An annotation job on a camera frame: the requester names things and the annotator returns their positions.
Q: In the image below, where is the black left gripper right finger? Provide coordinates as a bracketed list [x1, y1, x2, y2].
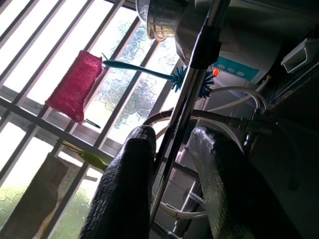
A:
[188, 126, 295, 239]

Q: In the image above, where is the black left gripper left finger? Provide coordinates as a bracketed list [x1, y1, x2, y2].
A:
[79, 125, 157, 239]

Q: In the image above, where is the steel spring hose faucet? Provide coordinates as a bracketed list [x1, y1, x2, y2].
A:
[143, 0, 279, 239]

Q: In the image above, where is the green plastic peg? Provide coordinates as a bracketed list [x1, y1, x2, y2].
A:
[58, 140, 113, 172]

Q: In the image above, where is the brown hanging cloth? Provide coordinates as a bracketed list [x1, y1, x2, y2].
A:
[0, 153, 69, 239]

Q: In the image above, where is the pink mesh scrubber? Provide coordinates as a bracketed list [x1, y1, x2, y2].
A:
[44, 49, 103, 124]

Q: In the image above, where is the blue bottle brush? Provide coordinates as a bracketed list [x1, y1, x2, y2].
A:
[102, 53, 216, 99]

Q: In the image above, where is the white window grille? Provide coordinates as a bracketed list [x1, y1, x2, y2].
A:
[0, 0, 190, 239]

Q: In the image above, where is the white water purifier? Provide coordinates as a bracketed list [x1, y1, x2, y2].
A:
[174, 0, 312, 84]

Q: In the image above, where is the steel cup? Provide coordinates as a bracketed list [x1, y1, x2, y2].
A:
[136, 0, 185, 42]

